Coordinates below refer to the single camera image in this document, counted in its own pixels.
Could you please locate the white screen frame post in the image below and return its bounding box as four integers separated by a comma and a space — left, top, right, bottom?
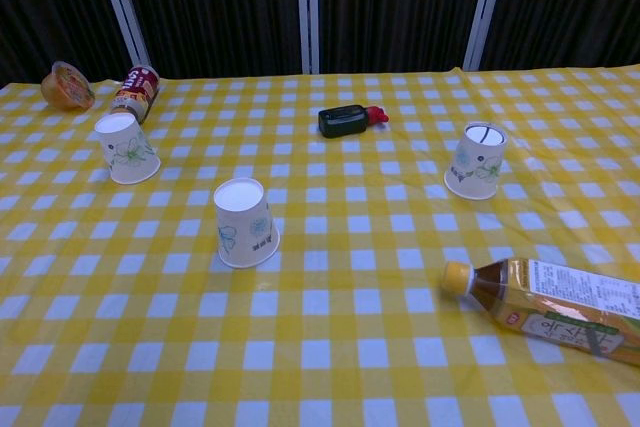
92, 0, 151, 68
295, 0, 321, 75
462, 0, 511, 72

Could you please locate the yellow white checked tablecloth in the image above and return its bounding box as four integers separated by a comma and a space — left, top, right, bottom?
0, 65, 640, 427

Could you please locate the paper cup large green flower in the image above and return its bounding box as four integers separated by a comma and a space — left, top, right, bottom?
93, 112, 162, 185

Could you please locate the orange jelly cup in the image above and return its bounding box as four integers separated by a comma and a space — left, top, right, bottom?
40, 60, 96, 111

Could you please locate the paper cup black line bottom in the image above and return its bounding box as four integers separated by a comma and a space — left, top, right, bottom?
443, 121, 510, 201

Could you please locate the paper cup blue flower print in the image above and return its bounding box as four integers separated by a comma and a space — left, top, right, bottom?
213, 177, 281, 269

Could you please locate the red label bottle yellow cap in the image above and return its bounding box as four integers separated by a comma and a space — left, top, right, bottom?
108, 64, 161, 124

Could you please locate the small black bottle red cap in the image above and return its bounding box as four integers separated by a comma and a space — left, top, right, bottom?
317, 103, 390, 139

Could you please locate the tea bottle yellow cap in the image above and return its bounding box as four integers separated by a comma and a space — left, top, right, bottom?
440, 256, 640, 368

